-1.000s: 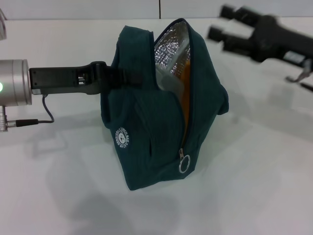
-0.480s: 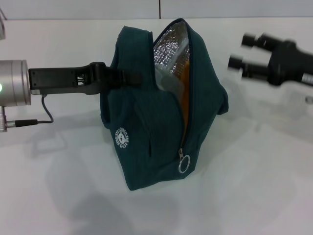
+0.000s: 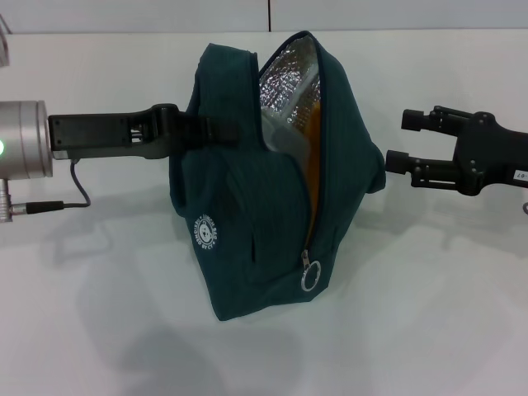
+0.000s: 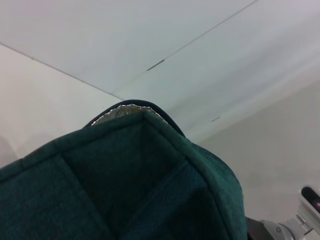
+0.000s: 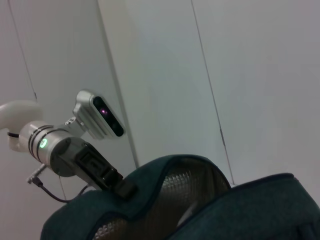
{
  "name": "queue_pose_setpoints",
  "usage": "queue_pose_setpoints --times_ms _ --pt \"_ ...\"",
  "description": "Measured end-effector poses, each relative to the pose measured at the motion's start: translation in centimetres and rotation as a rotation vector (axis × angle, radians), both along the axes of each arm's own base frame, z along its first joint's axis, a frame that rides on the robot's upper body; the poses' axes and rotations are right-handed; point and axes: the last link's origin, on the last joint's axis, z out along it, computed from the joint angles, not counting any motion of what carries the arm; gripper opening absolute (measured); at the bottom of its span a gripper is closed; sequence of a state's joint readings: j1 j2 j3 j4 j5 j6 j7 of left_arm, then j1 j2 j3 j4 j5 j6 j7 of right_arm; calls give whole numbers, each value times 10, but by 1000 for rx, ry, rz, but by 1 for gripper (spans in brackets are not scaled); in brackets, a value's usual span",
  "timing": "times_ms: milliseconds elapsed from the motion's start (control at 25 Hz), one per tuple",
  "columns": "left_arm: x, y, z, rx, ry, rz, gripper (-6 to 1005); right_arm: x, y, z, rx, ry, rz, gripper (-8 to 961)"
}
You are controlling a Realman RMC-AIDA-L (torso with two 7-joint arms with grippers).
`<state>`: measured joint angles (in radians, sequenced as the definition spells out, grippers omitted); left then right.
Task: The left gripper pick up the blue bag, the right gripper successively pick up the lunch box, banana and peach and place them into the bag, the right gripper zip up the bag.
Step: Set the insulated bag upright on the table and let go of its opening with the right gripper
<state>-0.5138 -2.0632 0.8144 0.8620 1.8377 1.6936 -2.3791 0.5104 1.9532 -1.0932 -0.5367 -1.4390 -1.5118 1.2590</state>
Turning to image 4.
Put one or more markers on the dark teal lunch bag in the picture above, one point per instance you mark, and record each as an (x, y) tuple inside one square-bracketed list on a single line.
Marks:
[(100, 187)]

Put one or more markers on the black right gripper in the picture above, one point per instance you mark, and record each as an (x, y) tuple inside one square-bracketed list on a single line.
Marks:
[(255, 230)]

